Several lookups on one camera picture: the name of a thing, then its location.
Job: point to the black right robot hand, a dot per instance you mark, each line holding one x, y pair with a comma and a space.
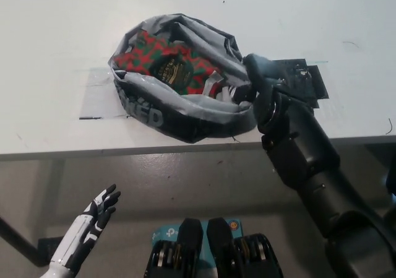
263, 83

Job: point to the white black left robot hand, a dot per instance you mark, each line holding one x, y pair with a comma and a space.
86, 228

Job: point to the black grey plastic bag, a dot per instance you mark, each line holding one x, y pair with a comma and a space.
198, 111

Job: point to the red green patterned garment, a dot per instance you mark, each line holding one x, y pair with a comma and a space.
145, 55

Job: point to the black tape patch on table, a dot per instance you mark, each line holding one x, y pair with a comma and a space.
306, 80

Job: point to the black table leg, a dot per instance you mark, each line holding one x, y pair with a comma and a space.
15, 237

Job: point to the clear tape patch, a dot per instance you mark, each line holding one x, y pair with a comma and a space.
96, 98

